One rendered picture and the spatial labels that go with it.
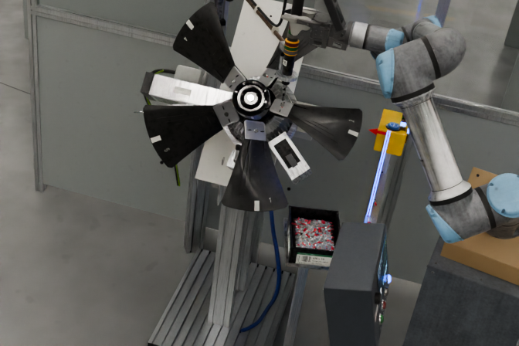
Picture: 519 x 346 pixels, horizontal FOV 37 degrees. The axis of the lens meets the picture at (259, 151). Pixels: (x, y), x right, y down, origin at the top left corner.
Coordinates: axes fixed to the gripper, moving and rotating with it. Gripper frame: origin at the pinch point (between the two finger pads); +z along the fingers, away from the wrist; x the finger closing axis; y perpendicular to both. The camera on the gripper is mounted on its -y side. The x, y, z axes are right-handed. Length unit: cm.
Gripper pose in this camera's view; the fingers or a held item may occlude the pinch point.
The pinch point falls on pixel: (286, 12)
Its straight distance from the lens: 233.4
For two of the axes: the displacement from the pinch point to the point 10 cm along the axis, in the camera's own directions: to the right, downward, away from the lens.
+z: -9.6, -2.4, 1.5
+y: -1.2, 8.3, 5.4
